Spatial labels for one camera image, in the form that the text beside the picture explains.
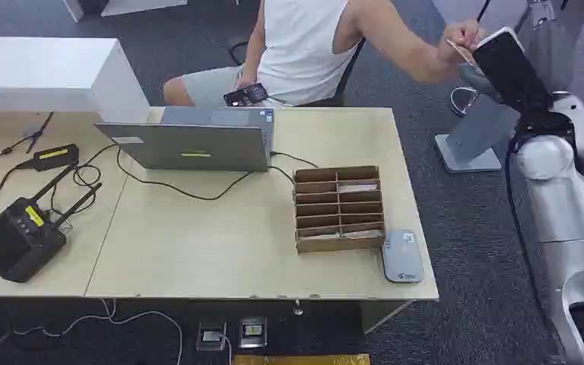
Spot person's right hand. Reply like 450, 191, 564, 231
233, 73, 262, 95

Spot person's left hand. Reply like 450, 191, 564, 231
439, 19, 487, 65

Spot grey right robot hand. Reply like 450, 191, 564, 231
472, 26, 556, 120

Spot black smartphone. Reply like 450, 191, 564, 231
222, 83, 270, 108

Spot pale card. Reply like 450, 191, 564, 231
445, 39, 481, 71

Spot person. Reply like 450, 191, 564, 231
163, 0, 485, 110

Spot grey metal stand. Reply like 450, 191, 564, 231
433, 65, 521, 176

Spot grey laptop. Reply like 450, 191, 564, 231
94, 106, 276, 173

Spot white furniture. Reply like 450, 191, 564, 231
62, 0, 189, 24

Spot white card in box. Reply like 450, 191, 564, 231
337, 183, 379, 194

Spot grey card in box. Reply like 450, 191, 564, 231
297, 230, 341, 241
342, 229, 384, 240

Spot wooden card box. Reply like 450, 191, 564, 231
292, 165, 387, 255

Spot white cabinet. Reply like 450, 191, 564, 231
0, 36, 151, 125

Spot black power adapter yellow label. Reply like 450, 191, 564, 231
14, 144, 81, 173

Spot steel floor socket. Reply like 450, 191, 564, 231
195, 322, 228, 353
237, 316, 268, 350

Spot pale desk side panel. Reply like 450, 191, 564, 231
359, 300, 415, 335

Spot black router with antennas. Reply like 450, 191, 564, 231
0, 163, 103, 284

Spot yellow floor sheet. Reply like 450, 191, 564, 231
232, 353, 372, 365

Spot white coiled cable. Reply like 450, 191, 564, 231
449, 86, 481, 119

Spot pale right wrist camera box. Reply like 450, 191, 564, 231
548, 90, 584, 178

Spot black laptop cable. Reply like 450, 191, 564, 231
115, 146, 319, 202

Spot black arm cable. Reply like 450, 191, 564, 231
503, 132, 557, 334

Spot black router cable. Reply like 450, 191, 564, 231
0, 143, 119, 246

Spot black cable with clip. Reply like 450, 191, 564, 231
0, 111, 55, 159

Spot white floor cable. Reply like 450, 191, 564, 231
0, 298, 186, 365

